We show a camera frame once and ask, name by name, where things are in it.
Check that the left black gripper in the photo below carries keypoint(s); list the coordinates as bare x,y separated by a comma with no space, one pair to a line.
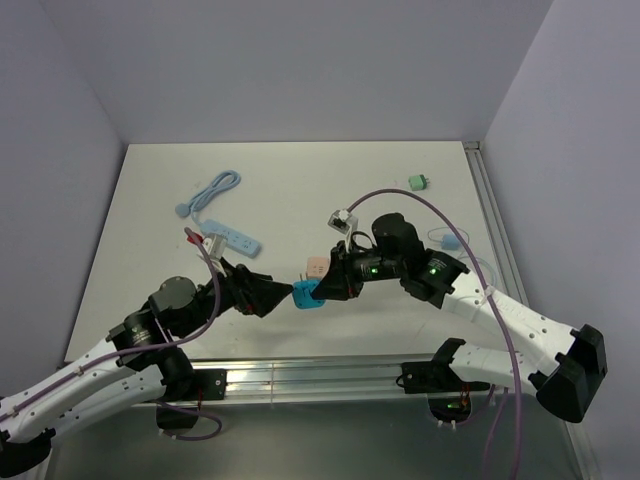
253,292

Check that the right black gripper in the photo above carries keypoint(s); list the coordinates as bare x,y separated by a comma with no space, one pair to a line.
340,283

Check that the pink cube socket adapter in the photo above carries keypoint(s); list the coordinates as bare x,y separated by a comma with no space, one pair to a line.
316,268

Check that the blue plug adapter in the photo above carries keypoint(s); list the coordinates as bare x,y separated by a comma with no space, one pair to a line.
302,294

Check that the green plug adapter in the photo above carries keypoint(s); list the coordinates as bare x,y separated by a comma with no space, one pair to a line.
418,182

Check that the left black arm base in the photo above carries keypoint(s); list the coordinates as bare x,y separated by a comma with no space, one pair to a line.
203,385

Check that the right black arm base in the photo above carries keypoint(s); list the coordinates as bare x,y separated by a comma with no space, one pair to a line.
450,399

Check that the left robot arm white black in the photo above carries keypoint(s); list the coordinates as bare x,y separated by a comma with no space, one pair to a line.
139,360

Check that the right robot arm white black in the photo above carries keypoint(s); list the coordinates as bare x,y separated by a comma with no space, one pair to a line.
561,366

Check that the light blue power strip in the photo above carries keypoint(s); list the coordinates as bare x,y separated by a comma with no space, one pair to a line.
236,241

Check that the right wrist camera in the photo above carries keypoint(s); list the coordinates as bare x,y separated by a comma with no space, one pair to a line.
343,221

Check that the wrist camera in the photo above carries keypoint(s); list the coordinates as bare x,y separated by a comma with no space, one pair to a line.
209,246
343,221

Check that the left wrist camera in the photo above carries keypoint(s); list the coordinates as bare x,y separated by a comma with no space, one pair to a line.
209,246

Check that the aluminium front rail frame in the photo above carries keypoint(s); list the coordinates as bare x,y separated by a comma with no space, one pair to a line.
328,418

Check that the aluminium rail frame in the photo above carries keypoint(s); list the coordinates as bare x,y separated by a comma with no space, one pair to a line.
506,266
328,418

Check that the light blue charger with cable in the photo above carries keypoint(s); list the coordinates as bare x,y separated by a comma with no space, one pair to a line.
448,242

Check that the aluminium right rail frame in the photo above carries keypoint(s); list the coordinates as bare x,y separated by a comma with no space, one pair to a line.
506,266

